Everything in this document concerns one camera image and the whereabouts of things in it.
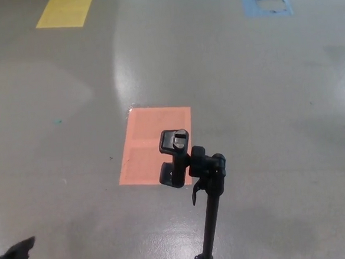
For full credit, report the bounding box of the black phone stand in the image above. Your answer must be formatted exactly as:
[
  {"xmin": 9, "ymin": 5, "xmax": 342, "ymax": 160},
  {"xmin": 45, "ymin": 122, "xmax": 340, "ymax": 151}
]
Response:
[{"xmin": 155, "ymin": 125, "xmax": 234, "ymax": 259}]

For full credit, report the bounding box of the orange floor tape patch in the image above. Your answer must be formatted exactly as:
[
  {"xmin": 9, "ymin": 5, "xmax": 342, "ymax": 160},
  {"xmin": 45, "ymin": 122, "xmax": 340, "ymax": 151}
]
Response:
[{"xmin": 113, "ymin": 104, "xmax": 197, "ymax": 190}]

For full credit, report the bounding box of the yellow floor tape patch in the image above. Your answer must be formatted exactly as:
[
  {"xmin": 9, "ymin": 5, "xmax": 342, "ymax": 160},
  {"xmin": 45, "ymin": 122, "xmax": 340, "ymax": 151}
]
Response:
[{"xmin": 33, "ymin": 0, "xmax": 97, "ymax": 30}]

